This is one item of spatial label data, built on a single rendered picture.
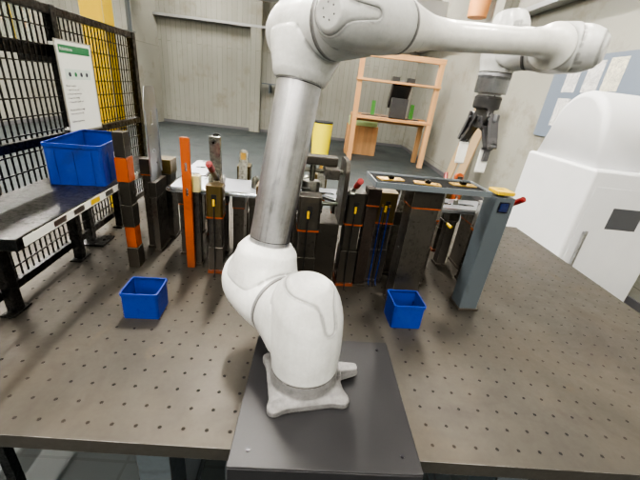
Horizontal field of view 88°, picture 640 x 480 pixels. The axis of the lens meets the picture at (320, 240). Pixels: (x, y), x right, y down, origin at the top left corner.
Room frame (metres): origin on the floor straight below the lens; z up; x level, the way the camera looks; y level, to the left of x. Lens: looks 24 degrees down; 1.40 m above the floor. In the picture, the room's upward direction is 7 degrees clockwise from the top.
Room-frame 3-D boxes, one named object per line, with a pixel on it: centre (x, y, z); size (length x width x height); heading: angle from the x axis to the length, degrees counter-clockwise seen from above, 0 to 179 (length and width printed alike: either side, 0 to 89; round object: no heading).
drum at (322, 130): (7.92, 0.25, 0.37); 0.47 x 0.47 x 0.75
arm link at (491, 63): (1.09, -0.45, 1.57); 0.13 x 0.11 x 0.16; 43
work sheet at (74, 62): (1.34, 0.97, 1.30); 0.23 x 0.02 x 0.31; 7
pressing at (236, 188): (1.38, -0.07, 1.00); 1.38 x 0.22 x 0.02; 97
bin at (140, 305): (0.85, 0.52, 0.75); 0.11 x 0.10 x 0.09; 97
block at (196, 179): (1.18, 0.48, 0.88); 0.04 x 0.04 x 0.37; 7
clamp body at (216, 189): (1.13, 0.39, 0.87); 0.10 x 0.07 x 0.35; 7
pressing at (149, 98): (1.29, 0.68, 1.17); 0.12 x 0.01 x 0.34; 7
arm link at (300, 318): (0.60, 0.01, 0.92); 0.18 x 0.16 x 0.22; 43
